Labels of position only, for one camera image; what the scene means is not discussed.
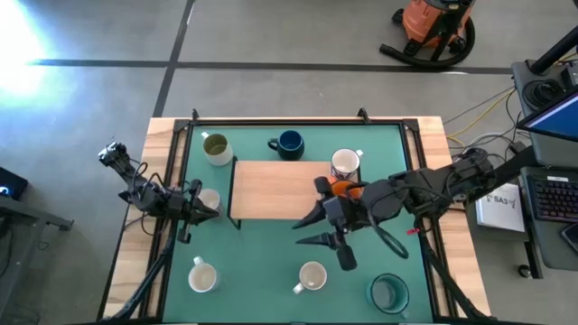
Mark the white mug olive interior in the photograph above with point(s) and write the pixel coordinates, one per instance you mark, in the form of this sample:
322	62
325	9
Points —
217	151

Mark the teal enamel mug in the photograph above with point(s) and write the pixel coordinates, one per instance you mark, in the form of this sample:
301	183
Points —
388	295

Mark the plain cream mug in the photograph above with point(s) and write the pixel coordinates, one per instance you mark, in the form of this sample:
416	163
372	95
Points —
312	276

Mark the blue computer monitor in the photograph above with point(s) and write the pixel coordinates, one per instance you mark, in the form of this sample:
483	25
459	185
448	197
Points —
557	119

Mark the wooden shelf riser black legs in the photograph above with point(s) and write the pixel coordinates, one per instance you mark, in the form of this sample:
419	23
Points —
271	189

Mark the black caster wheel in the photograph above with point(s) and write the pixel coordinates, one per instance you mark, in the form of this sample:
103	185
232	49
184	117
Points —
524	271

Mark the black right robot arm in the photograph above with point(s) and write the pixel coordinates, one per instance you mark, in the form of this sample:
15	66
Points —
429	189

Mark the orange shop vacuum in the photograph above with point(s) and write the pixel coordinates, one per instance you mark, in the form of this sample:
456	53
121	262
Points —
420	20

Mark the black pole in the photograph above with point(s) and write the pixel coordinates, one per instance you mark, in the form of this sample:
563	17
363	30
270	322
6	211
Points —
555	52

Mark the grey computer cart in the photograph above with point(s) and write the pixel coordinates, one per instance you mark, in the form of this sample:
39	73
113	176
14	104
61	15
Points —
548	153

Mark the white lattice mug blue rim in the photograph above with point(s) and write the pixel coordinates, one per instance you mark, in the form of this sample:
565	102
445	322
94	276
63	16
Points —
211	196

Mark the white mug green geometric pattern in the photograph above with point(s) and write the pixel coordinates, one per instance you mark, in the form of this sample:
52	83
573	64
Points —
203	277

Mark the black phone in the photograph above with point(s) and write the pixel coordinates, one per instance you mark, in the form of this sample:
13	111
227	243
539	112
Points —
572	237

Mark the red tag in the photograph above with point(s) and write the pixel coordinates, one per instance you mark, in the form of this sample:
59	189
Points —
412	231

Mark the white mug blue floral print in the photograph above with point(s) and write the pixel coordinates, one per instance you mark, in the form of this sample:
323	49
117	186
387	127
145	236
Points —
345	162

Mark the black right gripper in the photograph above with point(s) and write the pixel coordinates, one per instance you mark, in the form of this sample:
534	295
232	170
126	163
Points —
343	212

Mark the black keyboard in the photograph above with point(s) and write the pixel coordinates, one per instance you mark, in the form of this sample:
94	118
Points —
553	198

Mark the white paper booklet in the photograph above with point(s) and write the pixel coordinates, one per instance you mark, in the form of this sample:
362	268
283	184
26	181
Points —
501	207

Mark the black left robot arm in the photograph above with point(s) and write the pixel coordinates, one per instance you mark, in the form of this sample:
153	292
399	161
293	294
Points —
144	196

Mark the orange speckled mug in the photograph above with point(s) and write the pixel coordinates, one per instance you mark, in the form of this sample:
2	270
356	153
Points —
345	188

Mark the dark side desk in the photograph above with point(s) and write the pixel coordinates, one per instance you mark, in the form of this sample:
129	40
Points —
27	216

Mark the dark blue mug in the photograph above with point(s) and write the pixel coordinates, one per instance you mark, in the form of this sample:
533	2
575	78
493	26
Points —
289	144

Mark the green table mat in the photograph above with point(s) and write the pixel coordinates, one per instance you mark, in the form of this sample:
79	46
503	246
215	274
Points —
271	253

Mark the black device blue light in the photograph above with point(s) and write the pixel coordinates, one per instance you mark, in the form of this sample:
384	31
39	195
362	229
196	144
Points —
11	182

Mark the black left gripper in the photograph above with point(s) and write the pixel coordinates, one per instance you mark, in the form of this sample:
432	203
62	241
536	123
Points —
187	210

